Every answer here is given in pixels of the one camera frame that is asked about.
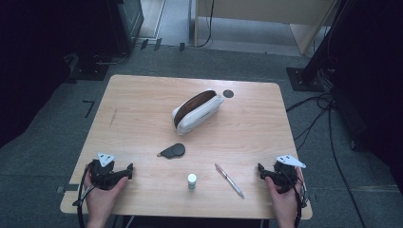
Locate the silver pen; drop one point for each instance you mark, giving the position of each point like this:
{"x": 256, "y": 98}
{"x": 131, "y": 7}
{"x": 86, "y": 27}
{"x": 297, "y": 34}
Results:
{"x": 229, "y": 181}

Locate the person's right hand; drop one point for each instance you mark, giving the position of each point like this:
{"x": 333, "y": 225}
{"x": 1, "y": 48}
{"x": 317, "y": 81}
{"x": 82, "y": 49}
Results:
{"x": 286, "y": 205}

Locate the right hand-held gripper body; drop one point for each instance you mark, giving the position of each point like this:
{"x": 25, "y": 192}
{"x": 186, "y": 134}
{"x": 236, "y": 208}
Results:
{"x": 283, "y": 179}

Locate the white pencil case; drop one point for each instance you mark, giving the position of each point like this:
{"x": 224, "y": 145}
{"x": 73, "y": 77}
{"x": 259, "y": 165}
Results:
{"x": 199, "y": 115}

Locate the black cabinet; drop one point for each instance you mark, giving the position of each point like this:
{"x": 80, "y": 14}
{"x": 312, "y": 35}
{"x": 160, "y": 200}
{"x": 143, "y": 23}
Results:
{"x": 126, "y": 22}

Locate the dark curtain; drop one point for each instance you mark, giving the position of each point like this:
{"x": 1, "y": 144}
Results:
{"x": 377, "y": 79}
{"x": 28, "y": 63}

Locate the black round table grommet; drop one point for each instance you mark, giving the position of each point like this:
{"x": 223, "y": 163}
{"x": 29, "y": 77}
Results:
{"x": 228, "y": 93}

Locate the black teardrop-shaped tag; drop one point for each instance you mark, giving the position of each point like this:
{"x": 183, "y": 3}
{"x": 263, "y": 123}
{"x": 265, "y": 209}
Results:
{"x": 173, "y": 151}

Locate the person's left hand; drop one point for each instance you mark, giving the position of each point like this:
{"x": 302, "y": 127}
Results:
{"x": 101, "y": 199}

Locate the small white capped bottle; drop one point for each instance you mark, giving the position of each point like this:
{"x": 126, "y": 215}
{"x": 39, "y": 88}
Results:
{"x": 192, "y": 181}

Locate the light wooden desk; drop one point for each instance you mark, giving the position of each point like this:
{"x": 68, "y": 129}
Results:
{"x": 269, "y": 11}

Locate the black floor tape strip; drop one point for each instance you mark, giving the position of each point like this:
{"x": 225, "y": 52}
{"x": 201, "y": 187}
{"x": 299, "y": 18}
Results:
{"x": 182, "y": 47}
{"x": 157, "y": 44}
{"x": 144, "y": 44}

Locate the black stand with base plate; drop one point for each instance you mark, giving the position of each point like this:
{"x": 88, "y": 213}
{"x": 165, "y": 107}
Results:
{"x": 305, "y": 79}

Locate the black flat stand base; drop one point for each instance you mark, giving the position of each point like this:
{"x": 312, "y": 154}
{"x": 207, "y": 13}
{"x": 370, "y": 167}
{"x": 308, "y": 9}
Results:
{"x": 90, "y": 71}

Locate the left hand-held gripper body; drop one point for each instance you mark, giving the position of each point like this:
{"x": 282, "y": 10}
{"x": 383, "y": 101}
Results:
{"x": 103, "y": 177}

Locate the grey tape strip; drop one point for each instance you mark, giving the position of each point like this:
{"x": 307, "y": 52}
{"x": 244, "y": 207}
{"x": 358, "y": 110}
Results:
{"x": 68, "y": 188}

